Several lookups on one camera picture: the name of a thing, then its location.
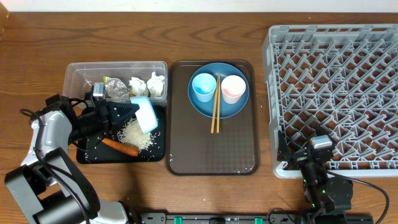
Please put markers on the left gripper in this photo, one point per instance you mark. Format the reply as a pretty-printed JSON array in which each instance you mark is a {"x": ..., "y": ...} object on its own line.
[{"x": 101, "y": 112}]

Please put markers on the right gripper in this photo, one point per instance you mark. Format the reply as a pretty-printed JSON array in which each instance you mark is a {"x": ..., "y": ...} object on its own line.
[{"x": 284, "y": 154}]

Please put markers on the foil wrapper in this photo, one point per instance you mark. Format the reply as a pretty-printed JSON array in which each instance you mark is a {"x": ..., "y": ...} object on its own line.
[{"x": 115, "y": 88}]

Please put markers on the white rice pile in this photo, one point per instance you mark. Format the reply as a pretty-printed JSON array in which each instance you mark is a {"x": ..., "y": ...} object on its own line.
[{"x": 132, "y": 135}]

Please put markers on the light blue bowl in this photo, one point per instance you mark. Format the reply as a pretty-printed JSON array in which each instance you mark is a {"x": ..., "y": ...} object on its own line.
[{"x": 145, "y": 115}]

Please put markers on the white tissue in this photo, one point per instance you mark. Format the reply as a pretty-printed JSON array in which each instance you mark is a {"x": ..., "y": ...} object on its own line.
[
  {"x": 138, "y": 87},
  {"x": 155, "y": 85}
]

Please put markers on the orange carrot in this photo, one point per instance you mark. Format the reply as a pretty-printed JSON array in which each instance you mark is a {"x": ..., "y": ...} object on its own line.
[{"x": 126, "y": 149}]

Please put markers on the pink cup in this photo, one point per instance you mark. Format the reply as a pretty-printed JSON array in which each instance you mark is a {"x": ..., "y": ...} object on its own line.
[{"x": 232, "y": 88}]

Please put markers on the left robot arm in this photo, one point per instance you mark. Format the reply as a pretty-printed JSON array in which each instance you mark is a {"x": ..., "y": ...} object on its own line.
[{"x": 48, "y": 187}]

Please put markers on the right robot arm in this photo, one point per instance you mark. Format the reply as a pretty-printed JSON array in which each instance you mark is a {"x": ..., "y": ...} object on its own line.
[{"x": 329, "y": 196}]

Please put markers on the grey dishwasher rack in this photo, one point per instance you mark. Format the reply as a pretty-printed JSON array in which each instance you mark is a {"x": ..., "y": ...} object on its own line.
[{"x": 342, "y": 78}]

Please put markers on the black plastic tray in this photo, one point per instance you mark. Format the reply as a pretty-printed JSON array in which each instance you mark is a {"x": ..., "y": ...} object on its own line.
[{"x": 88, "y": 153}]

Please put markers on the clear plastic bin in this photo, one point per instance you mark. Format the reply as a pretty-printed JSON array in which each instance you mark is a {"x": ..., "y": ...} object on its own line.
[{"x": 80, "y": 77}]

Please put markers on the brown serving tray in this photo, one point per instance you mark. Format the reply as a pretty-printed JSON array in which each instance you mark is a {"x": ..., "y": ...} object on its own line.
[{"x": 197, "y": 144}]

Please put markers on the dark blue plate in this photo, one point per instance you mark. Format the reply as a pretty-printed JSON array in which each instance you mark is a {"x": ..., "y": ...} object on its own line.
[{"x": 226, "y": 110}]

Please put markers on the light blue cup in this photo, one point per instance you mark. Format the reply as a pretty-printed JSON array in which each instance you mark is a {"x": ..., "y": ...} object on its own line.
[{"x": 204, "y": 86}]

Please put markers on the left wooden chopstick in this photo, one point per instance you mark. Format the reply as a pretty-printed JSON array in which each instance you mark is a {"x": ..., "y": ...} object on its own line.
[{"x": 214, "y": 109}]

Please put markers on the wooden chopstick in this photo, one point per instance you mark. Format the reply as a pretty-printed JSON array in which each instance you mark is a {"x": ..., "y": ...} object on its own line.
[
  {"x": 218, "y": 103},
  {"x": 214, "y": 109}
]

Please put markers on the right wooden chopstick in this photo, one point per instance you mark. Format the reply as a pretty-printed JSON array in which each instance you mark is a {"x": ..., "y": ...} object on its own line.
[{"x": 218, "y": 103}]

